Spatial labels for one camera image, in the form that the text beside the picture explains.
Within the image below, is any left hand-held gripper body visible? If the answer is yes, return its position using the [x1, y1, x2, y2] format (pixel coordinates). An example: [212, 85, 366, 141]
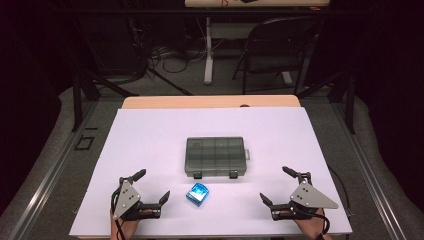
[111, 178, 162, 222]

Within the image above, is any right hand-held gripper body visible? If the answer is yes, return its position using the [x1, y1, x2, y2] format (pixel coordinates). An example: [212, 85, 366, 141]
[271, 179, 339, 222]

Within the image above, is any small blue plastic case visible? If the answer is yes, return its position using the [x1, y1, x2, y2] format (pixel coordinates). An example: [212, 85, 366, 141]
[185, 182, 210, 208]

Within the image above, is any grey clear compartment storage box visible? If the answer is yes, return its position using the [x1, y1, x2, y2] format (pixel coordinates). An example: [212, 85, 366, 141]
[184, 136, 251, 179]

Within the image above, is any person's left hand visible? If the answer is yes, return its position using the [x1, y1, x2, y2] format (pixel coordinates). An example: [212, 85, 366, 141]
[109, 209, 141, 240]

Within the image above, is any person's right hand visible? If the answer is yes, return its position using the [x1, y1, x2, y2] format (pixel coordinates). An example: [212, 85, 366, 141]
[294, 209, 331, 240]

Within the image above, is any white board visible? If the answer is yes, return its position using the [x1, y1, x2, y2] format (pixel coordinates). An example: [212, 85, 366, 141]
[69, 106, 353, 238]

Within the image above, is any black metal stand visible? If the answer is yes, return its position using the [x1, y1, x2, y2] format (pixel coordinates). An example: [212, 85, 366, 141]
[296, 71, 356, 134]
[71, 69, 139, 133]

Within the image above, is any black diagonal strut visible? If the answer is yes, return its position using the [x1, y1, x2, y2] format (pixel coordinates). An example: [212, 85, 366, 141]
[146, 68, 194, 97]

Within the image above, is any light wooden table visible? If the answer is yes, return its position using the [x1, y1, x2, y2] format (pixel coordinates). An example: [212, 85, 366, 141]
[77, 94, 348, 240]

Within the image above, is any black folding chair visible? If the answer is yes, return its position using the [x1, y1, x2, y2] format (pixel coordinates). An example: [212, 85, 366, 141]
[232, 16, 323, 96]

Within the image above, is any black horizontal bar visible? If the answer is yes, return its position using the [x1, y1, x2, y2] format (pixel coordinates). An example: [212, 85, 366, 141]
[54, 8, 368, 16]

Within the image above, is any pale desk top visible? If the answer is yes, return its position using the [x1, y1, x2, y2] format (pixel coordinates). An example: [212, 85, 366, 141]
[184, 0, 331, 8]

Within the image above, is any right hand-held gripper cable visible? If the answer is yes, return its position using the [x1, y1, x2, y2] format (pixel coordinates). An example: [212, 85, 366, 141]
[299, 211, 331, 240]

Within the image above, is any hand-held gripper cable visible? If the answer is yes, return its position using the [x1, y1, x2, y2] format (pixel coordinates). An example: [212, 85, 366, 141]
[110, 186, 128, 240]
[299, 211, 331, 240]

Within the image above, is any left hand-held gripper cable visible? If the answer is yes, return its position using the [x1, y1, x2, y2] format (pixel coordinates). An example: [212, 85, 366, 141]
[110, 186, 128, 240]

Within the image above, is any metal floor rail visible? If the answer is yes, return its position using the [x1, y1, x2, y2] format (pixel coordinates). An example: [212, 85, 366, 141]
[6, 101, 99, 240]
[329, 101, 408, 240]

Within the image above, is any tangle of floor cables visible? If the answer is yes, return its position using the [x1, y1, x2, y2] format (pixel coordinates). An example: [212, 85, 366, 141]
[146, 39, 228, 74]

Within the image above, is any white desk frame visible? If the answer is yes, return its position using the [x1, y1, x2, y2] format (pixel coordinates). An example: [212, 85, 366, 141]
[203, 16, 294, 86]

